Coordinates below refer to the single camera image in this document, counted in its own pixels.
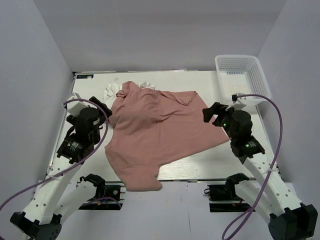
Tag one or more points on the pink t-shirt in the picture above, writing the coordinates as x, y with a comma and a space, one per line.
152, 128

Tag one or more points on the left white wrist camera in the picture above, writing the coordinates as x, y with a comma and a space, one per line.
74, 107

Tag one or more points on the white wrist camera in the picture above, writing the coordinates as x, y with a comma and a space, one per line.
238, 102
74, 107

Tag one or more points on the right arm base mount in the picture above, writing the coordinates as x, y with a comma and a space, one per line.
222, 201

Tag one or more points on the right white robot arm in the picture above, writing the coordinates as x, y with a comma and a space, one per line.
287, 217

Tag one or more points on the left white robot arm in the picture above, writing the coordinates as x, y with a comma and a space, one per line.
43, 217

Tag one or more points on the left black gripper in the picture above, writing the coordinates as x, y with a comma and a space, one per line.
104, 106

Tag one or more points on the white t-shirt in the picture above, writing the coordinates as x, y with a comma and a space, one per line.
110, 93

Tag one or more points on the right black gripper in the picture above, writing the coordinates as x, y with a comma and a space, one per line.
216, 109

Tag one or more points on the white plastic mesh basket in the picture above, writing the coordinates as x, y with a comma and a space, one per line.
240, 74

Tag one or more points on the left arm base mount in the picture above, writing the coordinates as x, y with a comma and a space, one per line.
110, 197

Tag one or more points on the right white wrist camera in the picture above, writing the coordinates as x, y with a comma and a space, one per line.
238, 102

